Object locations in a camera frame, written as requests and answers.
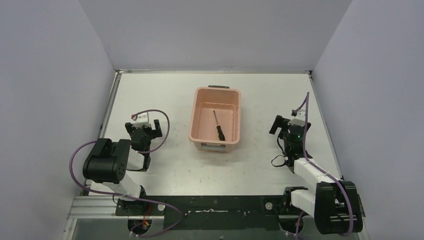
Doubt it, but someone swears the aluminium front rail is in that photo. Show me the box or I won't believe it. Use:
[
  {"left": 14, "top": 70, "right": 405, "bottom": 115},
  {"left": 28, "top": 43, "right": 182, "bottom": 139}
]
[{"left": 69, "top": 195, "right": 300, "bottom": 220}]

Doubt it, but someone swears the pink plastic bin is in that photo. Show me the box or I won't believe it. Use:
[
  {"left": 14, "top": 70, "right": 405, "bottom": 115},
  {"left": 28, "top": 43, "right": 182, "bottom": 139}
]
[{"left": 188, "top": 85, "right": 242, "bottom": 153}]

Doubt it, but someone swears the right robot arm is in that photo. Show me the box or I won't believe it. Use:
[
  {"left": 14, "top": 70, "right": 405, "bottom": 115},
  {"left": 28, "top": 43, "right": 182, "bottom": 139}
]
[{"left": 269, "top": 113, "right": 364, "bottom": 235}]

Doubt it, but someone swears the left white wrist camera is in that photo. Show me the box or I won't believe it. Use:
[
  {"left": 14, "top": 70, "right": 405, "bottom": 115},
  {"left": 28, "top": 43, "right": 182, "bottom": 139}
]
[{"left": 131, "top": 112, "right": 151, "bottom": 129}]

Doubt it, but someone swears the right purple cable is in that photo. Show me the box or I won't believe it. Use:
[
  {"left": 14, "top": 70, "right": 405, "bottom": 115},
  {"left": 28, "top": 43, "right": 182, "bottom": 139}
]
[{"left": 293, "top": 92, "right": 355, "bottom": 240}]

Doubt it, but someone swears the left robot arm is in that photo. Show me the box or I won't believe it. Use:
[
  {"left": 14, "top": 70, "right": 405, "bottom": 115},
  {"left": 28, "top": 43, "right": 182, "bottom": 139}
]
[{"left": 82, "top": 119, "right": 163, "bottom": 216}]

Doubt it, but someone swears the purple cable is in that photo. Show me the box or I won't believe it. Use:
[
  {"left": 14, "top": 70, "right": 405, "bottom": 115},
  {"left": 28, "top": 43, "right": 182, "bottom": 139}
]
[
  {"left": 293, "top": 92, "right": 355, "bottom": 240},
  {"left": 68, "top": 109, "right": 184, "bottom": 239}
]

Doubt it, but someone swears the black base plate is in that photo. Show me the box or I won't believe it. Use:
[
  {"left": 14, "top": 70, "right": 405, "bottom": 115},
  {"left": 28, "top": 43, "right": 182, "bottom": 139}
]
[{"left": 115, "top": 195, "right": 301, "bottom": 234}]

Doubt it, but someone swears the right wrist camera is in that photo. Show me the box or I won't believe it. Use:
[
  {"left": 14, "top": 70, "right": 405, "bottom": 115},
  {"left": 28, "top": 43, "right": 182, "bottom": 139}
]
[{"left": 288, "top": 109, "right": 306, "bottom": 127}]

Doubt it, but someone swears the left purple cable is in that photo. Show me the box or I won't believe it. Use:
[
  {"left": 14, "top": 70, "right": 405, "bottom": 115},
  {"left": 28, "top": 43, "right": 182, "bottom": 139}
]
[{"left": 68, "top": 109, "right": 184, "bottom": 239}]

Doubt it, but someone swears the black yellow screwdriver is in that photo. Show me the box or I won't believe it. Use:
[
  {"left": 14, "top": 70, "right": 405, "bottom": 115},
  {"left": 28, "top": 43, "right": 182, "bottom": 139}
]
[{"left": 213, "top": 110, "right": 226, "bottom": 141}]

